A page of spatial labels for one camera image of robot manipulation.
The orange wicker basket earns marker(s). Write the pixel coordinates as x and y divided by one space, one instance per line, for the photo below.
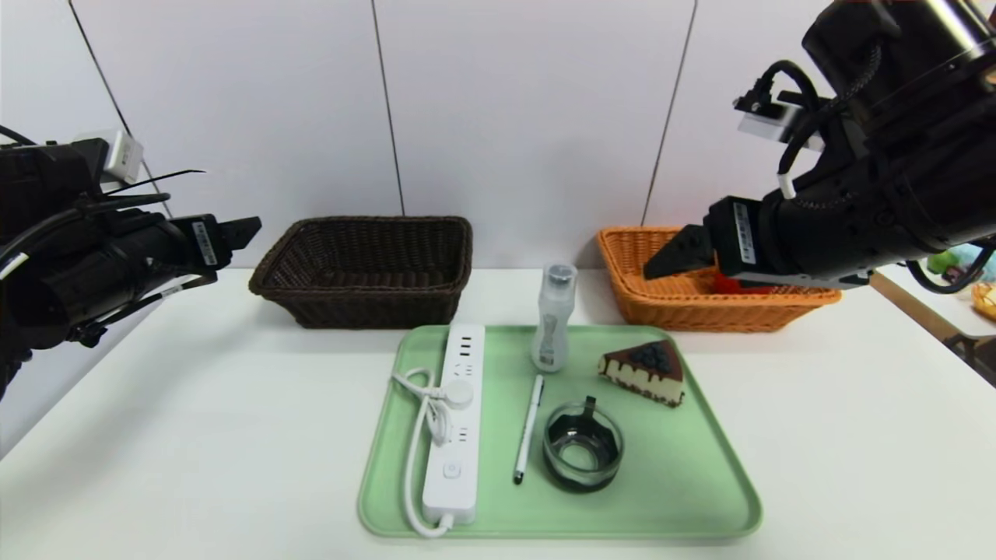
677 311

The green round fruit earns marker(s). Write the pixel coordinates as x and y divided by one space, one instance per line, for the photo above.
941 261

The yellow wicker bowl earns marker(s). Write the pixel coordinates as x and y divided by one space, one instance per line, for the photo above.
987 302

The red apple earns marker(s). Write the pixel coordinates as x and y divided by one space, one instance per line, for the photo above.
735 286

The white stylus pen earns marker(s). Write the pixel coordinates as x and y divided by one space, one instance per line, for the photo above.
528 428

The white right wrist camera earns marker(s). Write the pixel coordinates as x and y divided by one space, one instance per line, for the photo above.
770 124

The white side table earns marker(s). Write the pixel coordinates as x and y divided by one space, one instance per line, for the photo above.
934 311

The chocolate blueberry cake slice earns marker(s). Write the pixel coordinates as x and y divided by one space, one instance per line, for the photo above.
646 373

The clear plastic bottle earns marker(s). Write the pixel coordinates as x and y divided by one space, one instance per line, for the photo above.
551 327

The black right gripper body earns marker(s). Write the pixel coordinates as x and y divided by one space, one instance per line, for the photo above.
739 232

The light blue fluffy cloth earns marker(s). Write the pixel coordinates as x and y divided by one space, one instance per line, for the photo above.
982 257

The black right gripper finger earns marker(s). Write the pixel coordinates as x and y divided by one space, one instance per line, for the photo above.
681 253

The white power strip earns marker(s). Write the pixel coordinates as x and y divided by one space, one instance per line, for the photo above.
454 482

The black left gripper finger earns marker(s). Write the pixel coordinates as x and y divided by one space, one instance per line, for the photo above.
240 232

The dark brown wicker basket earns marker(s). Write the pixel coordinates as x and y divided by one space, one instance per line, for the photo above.
366 311

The light green plastic tray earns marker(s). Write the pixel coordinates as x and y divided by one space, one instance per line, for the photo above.
622 505

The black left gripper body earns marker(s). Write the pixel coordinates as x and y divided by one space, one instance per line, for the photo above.
205 243

